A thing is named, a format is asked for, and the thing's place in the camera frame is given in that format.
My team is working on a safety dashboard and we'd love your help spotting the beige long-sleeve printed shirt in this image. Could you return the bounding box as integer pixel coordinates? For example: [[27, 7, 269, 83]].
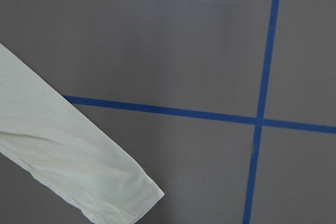
[[1, 46, 164, 223]]

